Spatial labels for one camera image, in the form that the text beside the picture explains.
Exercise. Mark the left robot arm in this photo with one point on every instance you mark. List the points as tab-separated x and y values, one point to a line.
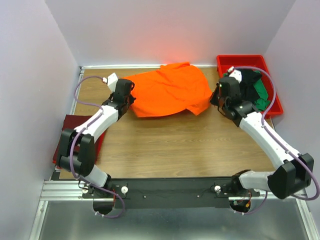
77	146

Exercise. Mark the black t shirt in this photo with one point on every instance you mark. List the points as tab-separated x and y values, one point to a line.
249	78

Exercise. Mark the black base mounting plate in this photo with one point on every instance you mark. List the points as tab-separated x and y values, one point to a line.
168	193

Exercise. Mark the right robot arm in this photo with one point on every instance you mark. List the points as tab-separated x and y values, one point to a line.
293	170

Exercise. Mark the dark red folded shirt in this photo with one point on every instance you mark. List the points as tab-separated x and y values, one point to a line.
72	121

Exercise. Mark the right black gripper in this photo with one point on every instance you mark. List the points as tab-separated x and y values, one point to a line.
215	97

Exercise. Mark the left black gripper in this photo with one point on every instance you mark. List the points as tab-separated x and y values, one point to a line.
130	99

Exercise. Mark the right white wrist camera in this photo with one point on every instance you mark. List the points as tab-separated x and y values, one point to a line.
234	73

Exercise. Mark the aluminium extrusion rail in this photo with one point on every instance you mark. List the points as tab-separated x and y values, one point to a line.
65	214

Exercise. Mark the green t shirt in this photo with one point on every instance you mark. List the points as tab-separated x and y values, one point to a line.
262	103

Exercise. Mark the orange t shirt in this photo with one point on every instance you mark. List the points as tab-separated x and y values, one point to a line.
169	90

